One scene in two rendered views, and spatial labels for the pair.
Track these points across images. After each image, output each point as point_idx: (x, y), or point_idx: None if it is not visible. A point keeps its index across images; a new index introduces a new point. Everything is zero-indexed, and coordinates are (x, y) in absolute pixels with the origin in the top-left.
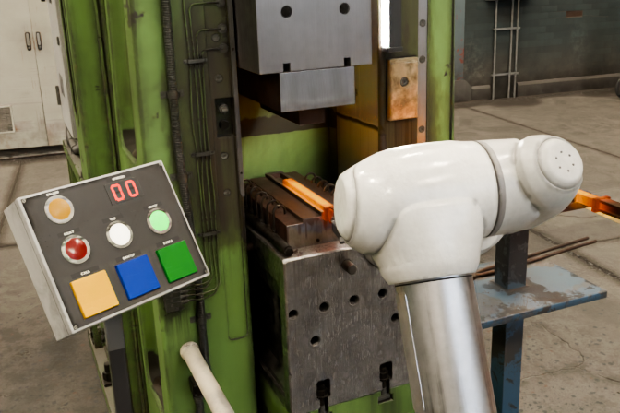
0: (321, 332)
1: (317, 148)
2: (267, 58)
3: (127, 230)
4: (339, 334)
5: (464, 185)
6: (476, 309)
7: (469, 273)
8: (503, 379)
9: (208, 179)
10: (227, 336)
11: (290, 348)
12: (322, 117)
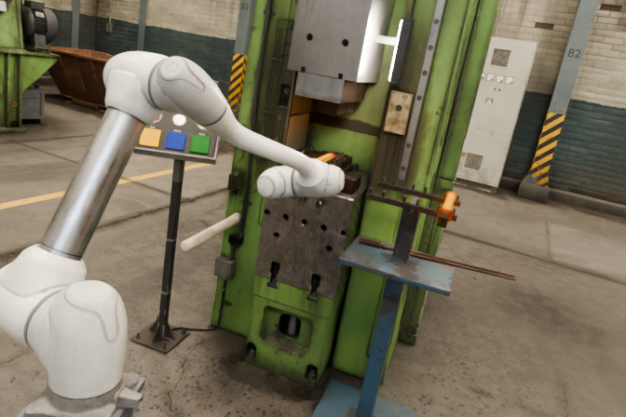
0: (280, 232)
1: None
2: (292, 60)
3: (183, 119)
4: (292, 239)
5: (136, 68)
6: (119, 129)
7: (127, 113)
8: (376, 324)
9: (266, 127)
10: (257, 221)
11: (261, 231)
12: (333, 112)
